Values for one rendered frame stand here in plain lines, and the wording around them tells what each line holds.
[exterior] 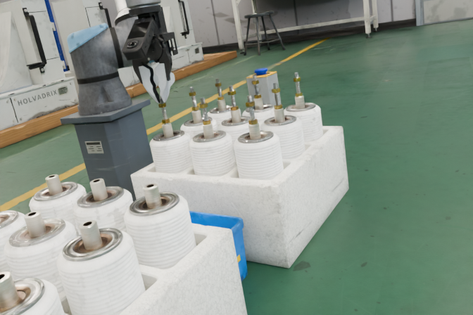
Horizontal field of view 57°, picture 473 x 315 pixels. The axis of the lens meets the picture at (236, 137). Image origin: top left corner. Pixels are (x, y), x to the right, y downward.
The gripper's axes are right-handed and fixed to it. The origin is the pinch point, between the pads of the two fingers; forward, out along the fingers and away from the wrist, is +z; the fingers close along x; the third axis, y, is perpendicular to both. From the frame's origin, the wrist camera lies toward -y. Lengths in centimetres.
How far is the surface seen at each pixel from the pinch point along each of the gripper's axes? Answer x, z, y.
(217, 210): -14.1, 23.2, -10.9
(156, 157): 1.9, 13.1, -3.6
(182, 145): -4.2, 11.3, -1.5
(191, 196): -7.8, 20.6, -9.3
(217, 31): 173, 9, 526
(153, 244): -16.6, 13.4, -40.4
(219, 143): -15.0, 10.2, -5.5
